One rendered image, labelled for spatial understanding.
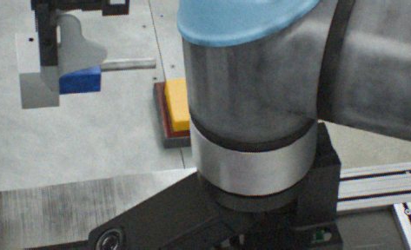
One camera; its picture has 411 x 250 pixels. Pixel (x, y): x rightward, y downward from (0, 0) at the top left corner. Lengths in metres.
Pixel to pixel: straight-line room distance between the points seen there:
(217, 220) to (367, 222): 1.14
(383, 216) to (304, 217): 1.11
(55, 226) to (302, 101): 0.40
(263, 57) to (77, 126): 0.55
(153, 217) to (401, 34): 0.22
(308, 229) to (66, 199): 0.30
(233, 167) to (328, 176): 0.08
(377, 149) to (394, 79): 1.62
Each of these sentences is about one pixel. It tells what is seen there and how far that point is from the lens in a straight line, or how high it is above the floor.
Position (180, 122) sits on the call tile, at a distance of 0.91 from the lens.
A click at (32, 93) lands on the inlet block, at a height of 0.93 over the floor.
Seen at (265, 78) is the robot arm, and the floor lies 1.24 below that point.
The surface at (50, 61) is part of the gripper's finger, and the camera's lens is 0.74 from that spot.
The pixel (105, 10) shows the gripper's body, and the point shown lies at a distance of 0.72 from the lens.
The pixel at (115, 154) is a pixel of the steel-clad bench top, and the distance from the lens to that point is 0.92.
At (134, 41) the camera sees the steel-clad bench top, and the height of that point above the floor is 0.80.
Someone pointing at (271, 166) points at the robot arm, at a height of 1.17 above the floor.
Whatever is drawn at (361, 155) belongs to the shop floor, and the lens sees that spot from 1.99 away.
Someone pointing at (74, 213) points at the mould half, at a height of 0.89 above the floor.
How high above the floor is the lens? 1.56
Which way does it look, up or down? 52 degrees down
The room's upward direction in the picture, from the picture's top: 11 degrees clockwise
